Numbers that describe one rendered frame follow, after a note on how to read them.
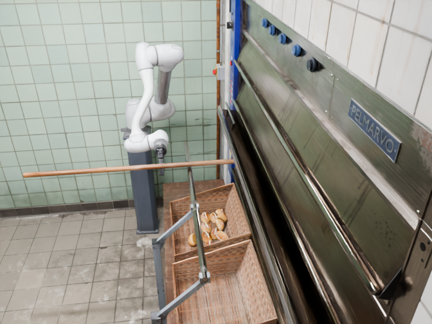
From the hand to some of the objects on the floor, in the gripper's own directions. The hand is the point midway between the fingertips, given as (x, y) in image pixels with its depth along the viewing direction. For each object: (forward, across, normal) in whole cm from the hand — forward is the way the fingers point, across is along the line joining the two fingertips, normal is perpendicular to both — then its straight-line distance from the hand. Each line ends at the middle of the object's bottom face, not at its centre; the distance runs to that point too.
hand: (161, 164), depth 234 cm
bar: (+30, +120, -4) cm, 124 cm away
